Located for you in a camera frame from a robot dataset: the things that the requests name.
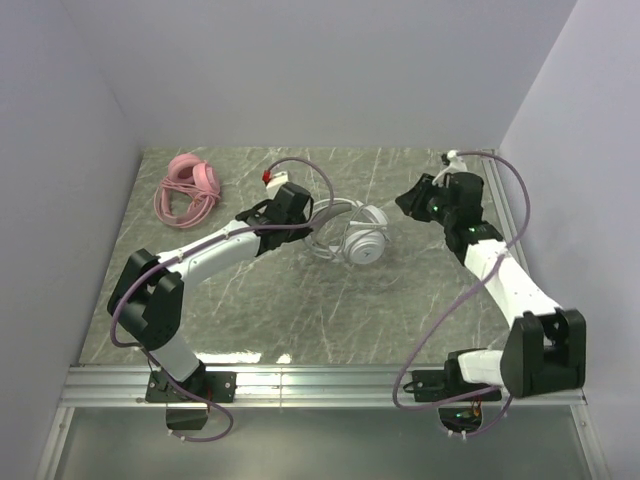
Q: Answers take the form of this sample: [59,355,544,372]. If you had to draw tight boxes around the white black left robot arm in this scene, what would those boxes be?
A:
[107,182,313,396]

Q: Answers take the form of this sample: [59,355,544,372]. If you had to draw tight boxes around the white headphones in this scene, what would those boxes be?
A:
[304,198,389,266]

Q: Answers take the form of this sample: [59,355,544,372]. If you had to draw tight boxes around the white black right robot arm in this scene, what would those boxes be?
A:
[396,172,586,402]

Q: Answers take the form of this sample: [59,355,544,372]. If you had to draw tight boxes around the aluminium front rail frame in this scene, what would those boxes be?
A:
[37,366,592,479]

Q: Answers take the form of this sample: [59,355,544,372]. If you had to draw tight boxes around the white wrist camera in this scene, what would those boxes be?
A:
[432,150,468,185]
[262,170,289,200]

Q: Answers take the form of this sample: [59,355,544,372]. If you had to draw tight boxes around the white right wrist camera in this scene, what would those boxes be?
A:
[432,150,468,185]

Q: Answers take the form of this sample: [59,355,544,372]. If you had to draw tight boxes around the pink headphones with cable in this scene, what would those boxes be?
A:
[154,153,221,229]

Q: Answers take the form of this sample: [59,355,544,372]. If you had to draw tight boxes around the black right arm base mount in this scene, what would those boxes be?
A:
[403,369,502,439]

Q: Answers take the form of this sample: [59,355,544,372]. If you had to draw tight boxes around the aluminium right side rail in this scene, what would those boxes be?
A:
[479,148,551,346]

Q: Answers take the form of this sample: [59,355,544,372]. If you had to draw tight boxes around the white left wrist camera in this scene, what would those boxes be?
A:
[262,170,289,200]

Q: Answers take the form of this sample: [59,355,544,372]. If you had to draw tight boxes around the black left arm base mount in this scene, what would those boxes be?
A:
[144,366,237,433]

